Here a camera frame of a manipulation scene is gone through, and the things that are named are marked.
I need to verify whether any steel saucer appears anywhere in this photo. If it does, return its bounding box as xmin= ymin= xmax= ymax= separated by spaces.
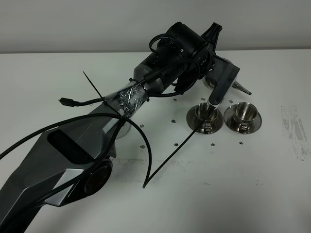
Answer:
xmin=224 ymin=104 xmax=262 ymax=134
xmin=186 ymin=105 xmax=224 ymax=134

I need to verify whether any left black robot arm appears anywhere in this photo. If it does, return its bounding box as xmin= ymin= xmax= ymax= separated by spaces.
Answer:
xmin=0 ymin=22 xmax=222 ymax=218

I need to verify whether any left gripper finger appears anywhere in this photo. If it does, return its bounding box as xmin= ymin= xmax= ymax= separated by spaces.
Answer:
xmin=201 ymin=22 xmax=222 ymax=55

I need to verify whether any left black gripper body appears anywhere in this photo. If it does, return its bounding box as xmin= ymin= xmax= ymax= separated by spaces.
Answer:
xmin=155 ymin=22 xmax=214 ymax=80

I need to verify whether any stainless steel teapot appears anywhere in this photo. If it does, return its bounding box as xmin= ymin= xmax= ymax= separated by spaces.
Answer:
xmin=203 ymin=58 xmax=252 ymax=95

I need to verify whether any steel teacup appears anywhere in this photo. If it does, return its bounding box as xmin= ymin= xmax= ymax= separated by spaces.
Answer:
xmin=233 ymin=102 xmax=258 ymax=133
xmin=195 ymin=103 xmax=219 ymax=134

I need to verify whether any right steel teacup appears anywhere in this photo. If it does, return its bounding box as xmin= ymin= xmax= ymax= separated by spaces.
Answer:
xmin=233 ymin=102 xmax=258 ymax=133

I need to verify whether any round steel teapot coaster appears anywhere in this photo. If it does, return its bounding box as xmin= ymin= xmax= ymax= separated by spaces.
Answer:
xmin=116 ymin=122 xmax=131 ymax=140

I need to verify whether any right steel saucer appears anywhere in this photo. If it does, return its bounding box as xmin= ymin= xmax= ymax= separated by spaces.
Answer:
xmin=224 ymin=104 xmax=262 ymax=134

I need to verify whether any left steel teacup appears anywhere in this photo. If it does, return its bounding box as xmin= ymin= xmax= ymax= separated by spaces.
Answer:
xmin=195 ymin=103 xmax=219 ymax=134

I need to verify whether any black cable tie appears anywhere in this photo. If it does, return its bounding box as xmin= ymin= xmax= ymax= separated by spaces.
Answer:
xmin=83 ymin=72 xmax=130 ymax=122

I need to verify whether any left black camera cable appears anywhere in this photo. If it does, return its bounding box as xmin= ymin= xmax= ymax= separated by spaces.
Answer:
xmin=0 ymin=33 xmax=214 ymax=189

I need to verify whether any left steel saucer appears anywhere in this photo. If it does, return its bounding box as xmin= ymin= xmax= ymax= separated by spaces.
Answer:
xmin=186 ymin=105 xmax=224 ymax=134

